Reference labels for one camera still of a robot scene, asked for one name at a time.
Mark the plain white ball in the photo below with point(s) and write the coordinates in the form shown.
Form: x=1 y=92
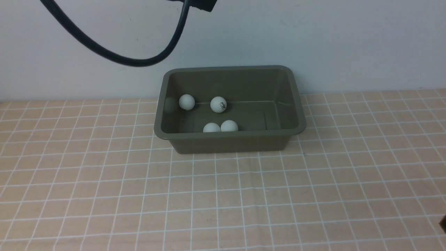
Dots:
x=186 y=102
x=229 y=126

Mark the white ball with small mark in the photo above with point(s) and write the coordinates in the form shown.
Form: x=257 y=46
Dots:
x=211 y=128

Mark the white ball with black logo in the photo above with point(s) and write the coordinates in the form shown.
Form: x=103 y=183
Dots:
x=218 y=104

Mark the olive green plastic bin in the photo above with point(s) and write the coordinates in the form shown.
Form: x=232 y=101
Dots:
x=264 y=101

